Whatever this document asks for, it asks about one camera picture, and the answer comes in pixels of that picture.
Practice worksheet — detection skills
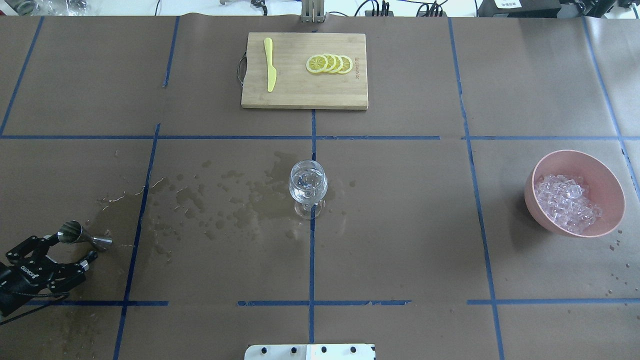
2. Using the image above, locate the lemon slice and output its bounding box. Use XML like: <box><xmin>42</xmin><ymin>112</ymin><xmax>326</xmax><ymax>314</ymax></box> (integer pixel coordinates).
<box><xmin>328</xmin><ymin>54</ymin><xmax>344</xmax><ymax>74</ymax></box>
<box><xmin>305</xmin><ymin>54</ymin><xmax>329</xmax><ymax>74</ymax></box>
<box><xmin>337</xmin><ymin>55</ymin><xmax>354</xmax><ymax>75</ymax></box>
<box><xmin>323</xmin><ymin>54</ymin><xmax>333</xmax><ymax>73</ymax></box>

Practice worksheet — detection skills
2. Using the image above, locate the clear ice cube pile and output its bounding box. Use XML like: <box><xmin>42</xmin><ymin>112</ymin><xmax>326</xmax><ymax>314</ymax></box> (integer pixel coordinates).
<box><xmin>534</xmin><ymin>174</ymin><xmax>604</xmax><ymax>235</ymax></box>

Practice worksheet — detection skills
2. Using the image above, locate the bamboo cutting board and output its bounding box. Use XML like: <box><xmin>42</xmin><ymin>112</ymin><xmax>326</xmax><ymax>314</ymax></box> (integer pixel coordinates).
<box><xmin>241</xmin><ymin>32</ymin><xmax>370</xmax><ymax>110</ymax></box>

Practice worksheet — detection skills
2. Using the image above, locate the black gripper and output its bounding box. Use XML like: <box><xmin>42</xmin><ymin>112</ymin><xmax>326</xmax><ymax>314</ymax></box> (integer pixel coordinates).
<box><xmin>0</xmin><ymin>234</ymin><xmax>98</xmax><ymax>317</ymax></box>

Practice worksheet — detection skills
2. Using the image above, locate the pink plastic bowl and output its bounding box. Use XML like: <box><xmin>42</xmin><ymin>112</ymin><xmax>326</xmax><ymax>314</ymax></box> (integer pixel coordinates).
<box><xmin>524</xmin><ymin>149</ymin><xmax>626</xmax><ymax>239</ymax></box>

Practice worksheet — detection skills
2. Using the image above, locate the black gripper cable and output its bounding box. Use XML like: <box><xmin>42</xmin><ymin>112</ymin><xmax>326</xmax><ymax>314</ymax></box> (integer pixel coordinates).
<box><xmin>0</xmin><ymin>292</ymin><xmax>71</xmax><ymax>326</ymax></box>

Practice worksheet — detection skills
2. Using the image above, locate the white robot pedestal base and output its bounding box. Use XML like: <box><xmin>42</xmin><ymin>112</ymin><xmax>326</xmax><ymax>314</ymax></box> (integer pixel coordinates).
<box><xmin>243</xmin><ymin>343</ymin><xmax>377</xmax><ymax>360</ymax></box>

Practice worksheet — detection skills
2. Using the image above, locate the clear wine glass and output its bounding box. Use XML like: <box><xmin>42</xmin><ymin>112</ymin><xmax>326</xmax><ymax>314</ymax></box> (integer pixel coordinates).
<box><xmin>288</xmin><ymin>159</ymin><xmax>329</xmax><ymax>220</ymax></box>

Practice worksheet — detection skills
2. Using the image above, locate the yellow plastic knife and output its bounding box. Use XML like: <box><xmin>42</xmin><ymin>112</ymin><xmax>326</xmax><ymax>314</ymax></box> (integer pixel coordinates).
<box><xmin>263</xmin><ymin>37</ymin><xmax>278</xmax><ymax>92</ymax></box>

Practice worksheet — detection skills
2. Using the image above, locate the steel double jigger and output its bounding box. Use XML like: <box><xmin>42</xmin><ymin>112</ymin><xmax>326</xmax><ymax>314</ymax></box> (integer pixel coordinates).
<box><xmin>56</xmin><ymin>220</ymin><xmax>114</xmax><ymax>252</ymax></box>

